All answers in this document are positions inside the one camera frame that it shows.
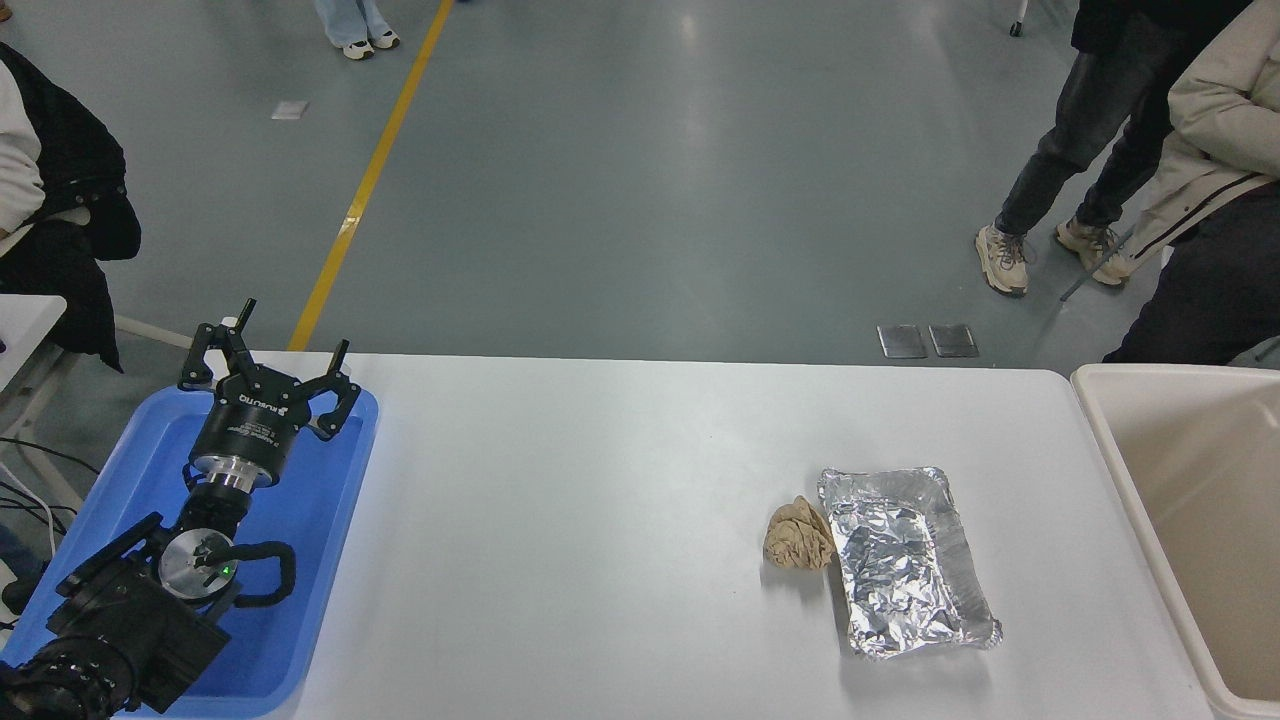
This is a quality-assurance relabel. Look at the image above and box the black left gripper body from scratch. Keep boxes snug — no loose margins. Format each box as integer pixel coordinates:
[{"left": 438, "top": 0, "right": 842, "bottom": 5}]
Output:
[{"left": 188, "top": 370, "right": 314, "bottom": 477}]

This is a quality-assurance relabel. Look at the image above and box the blue plastic tray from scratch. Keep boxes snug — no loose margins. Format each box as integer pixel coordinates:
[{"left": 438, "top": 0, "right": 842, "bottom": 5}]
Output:
[{"left": 0, "top": 385, "right": 381, "bottom": 719}]

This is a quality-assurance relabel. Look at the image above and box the white side table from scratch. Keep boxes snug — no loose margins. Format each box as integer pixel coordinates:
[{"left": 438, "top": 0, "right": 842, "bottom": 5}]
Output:
[{"left": 0, "top": 293, "right": 197, "bottom": 506}]

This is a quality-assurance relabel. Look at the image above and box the crumpled tan paper ball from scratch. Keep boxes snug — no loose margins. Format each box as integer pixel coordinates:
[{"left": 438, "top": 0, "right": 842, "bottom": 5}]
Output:
[{"left": 763, "top": 495, "right": 837, "bottom": 572}]

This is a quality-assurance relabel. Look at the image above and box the metal floor plate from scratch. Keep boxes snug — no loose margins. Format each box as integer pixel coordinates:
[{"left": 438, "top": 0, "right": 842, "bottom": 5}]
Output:
[
  {"left": 928, "top": 323, "right": 980, "bottom": 359},
  {"left": 877, "top": 324, "right": 930, "bottom": 360}
]

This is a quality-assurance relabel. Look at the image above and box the silver foil tray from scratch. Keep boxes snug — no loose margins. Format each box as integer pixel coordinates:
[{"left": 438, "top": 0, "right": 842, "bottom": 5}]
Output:
[{"left": 817, "top": 465, "right": 1004, "bottom": 661}]

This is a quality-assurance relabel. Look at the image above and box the large pale plastic bin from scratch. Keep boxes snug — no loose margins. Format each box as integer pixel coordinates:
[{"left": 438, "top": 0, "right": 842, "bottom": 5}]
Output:
[{"left": 1070, "top": 363, "right": 1280, "bottom": 720}]

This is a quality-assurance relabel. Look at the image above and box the black cable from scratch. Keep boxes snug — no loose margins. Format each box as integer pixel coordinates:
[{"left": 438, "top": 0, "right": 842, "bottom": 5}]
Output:
[{"left": 0, "top": 435, "right": 103, "bottom": 477}]

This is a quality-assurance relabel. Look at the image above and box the white cable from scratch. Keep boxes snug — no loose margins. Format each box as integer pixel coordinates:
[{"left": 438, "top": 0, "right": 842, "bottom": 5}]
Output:
[{"left": 0, "top": 460, "right": 57, "bottom": 557}]

